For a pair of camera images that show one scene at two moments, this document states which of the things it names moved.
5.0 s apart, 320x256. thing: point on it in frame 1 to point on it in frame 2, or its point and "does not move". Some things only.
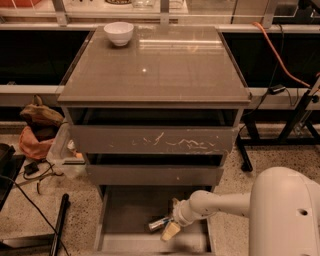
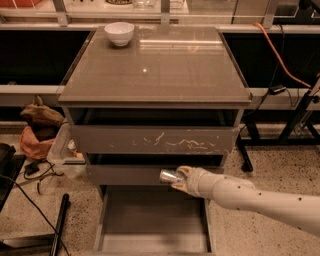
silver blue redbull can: [158, 224] to [168, 175]
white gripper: [180, 212] to [199, 182]
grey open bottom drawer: [123, 214] does not move
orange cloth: [31, 146] does not move
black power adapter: [276, 89] does not move
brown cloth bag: [38, 113] does not move
